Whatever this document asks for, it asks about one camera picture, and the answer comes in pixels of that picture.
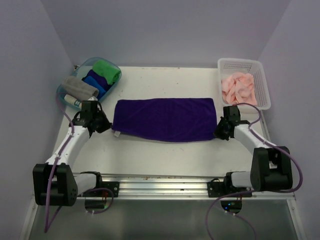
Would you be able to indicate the aluminium mounting rail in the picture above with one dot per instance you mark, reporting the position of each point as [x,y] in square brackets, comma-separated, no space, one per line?
[159,187]

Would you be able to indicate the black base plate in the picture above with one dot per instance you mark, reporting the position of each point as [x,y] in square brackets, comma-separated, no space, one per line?
[217,189]
[107,189]

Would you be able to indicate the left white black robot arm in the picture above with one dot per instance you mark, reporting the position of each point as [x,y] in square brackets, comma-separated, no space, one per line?
[53,181]

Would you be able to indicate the purple rolled towel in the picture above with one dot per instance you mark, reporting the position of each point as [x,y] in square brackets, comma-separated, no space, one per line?
[99,79]

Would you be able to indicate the grey towel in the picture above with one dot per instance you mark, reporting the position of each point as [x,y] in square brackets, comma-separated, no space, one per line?
[79,89]

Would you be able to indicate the blue translucent plastic bin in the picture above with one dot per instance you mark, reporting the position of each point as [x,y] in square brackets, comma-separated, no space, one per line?
[81,73]

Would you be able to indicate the white plastic basket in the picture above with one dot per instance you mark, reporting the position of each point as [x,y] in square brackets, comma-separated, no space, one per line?
[228,66]

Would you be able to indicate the beige patterned rolled towel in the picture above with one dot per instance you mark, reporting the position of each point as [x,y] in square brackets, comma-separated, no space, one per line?
[73,101]

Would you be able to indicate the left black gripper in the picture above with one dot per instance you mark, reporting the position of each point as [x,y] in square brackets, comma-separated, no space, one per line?
[106,125]

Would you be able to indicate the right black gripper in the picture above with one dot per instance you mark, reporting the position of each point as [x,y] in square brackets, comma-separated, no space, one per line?
[217,133]

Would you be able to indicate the green rolled towel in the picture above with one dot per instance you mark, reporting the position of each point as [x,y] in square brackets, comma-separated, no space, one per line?
[107,70]

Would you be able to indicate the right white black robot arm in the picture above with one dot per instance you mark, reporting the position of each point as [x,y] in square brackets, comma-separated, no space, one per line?
[270,169]

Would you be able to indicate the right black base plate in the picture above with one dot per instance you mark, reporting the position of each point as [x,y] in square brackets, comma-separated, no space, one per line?
[217,189]

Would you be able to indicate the pink towel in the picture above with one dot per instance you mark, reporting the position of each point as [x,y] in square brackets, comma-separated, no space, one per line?
[239,88]

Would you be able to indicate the purple towel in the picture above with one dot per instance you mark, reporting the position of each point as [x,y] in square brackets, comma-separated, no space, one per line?
[174,120]
[99,79]

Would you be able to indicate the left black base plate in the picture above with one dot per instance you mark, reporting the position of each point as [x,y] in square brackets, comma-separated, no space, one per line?
[107,189]

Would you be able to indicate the blue rolled towel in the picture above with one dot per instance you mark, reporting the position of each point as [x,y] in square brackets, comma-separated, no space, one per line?
[92,82]

